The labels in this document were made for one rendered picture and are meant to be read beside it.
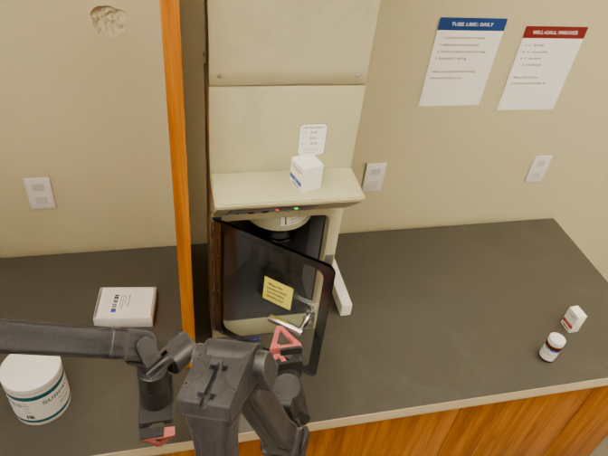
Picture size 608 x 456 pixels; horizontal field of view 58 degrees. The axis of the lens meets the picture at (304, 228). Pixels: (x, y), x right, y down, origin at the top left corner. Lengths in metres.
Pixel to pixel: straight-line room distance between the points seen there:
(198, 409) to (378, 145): 1.25
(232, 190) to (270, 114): 0.18
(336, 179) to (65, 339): 0.63
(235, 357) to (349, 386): 0.80
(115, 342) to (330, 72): 0.65
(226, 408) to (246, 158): 0.62
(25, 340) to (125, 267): 0.85
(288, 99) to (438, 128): 0.82
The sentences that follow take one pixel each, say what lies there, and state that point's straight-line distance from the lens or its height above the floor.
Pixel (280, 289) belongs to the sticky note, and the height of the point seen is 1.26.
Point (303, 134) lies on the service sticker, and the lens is 1.19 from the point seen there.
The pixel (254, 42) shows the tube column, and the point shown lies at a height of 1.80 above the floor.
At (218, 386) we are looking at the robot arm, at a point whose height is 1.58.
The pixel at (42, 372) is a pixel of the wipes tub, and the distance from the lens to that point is 1.43.
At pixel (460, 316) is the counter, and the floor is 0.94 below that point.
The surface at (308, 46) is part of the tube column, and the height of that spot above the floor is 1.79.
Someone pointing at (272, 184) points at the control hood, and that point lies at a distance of 1.19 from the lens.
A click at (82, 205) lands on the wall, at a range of 1.82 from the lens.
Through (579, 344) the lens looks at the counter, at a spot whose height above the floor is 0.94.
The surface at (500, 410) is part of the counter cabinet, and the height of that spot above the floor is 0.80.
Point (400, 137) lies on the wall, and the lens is 1.83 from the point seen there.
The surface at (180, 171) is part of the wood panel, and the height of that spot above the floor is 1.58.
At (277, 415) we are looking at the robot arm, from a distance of 0.98.
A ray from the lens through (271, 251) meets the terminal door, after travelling 1.23.
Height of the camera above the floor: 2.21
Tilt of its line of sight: 40 degrees down
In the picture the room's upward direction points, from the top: 7 degrees clockwise
